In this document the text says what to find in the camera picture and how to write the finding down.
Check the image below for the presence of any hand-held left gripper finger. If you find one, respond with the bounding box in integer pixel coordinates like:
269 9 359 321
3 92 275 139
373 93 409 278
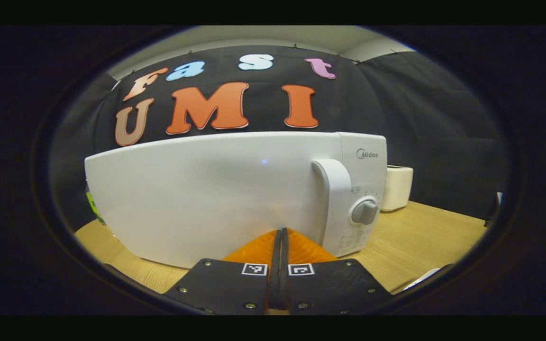
164 228 282 315
281 227 393 315

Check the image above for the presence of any white microwave oven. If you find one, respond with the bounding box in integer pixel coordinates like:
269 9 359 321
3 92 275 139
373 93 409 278
84 131 388 269

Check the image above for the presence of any white cube appliance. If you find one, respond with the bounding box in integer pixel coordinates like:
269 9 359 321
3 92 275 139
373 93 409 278
380 165 414 212

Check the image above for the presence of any green label glass bottle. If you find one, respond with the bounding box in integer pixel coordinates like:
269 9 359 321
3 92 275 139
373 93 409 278
85 186 107 226

